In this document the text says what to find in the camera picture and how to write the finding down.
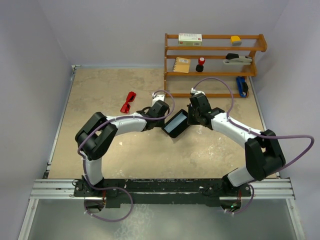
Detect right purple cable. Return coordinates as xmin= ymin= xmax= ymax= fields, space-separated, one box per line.
xmin=190 ymin=77 xmax=315 ymax=216

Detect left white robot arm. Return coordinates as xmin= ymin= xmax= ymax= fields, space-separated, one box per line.
xmin=75 ymin=100 xmax=170 ymax=196

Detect blue cleaning cloth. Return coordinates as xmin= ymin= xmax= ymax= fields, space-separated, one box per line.
xmin=164 ymin=112 xmax=187 ymax=133

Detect yellow grey tape measure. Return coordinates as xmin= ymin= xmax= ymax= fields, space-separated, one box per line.
xmin=230 ymin=35 xmax=242 ymax=47

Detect white green box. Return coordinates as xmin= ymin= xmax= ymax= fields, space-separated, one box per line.
xmin=178 ymin=33 xmax=203 ymax=47

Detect red black stamp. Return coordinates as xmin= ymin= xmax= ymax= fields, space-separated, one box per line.
xmin=195 ymin=57 xmax=206 ymax=73

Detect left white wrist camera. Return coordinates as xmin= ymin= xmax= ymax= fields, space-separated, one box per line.
xmin=151 ymin=92 xmax=166 ymax=106

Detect wooden shelf rack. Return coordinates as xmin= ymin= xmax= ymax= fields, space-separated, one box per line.
xmin=163 ymin=33 xmax=268 ymax=90

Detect tan spiral notebook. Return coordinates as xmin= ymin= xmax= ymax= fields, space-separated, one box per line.
xmin=173 ymin=57 xmax=191 ymax=74

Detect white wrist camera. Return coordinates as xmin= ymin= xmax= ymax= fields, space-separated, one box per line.
xmin=151 ymin=92 xmax=166 ymax=106
xmin=190 ymin=88 xmax=206 ymax=96

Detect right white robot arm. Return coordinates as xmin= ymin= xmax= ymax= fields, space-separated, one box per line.
xmin=187 ymin=91 xmax=286 ymax=196

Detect grey black stapler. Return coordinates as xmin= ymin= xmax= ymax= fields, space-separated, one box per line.
xmin=223 ymin=53 xmax=253 ymax=66

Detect red sunglasses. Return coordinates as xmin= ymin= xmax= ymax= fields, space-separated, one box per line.
xmin=120 ymin=91 xmax=137 ymax=114

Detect blue black hole punch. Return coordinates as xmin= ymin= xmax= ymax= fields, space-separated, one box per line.
xmin=236 ymin=76 xmax=249 ymax=98

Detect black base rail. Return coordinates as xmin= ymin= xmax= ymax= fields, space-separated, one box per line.
xmin=74 ymin=178 xmax=252 ymax=208

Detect black glasses case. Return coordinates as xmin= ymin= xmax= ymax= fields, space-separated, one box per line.
xmin=161 ymin=109 xmax=190 ymax=139

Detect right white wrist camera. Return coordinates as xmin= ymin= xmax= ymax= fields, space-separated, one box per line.
xmin=190 ymin=88 xmax=206 ymax=96

